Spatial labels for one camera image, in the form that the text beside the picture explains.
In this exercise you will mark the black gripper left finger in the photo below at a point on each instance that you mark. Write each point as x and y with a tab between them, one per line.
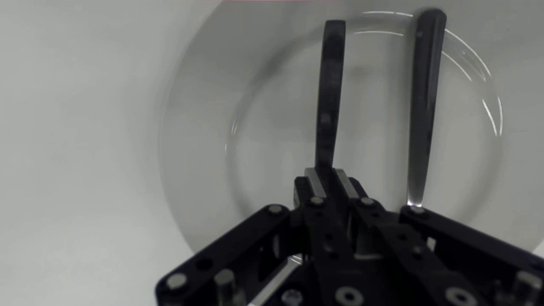
226	255

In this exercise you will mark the silver fork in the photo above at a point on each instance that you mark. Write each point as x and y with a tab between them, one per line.
425	95

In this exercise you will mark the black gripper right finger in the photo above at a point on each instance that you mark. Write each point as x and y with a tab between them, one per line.
452	248

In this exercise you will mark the silver table knife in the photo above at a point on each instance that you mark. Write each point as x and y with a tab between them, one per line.
330	95

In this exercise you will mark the white round plate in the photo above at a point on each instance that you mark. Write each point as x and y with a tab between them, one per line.
265	124

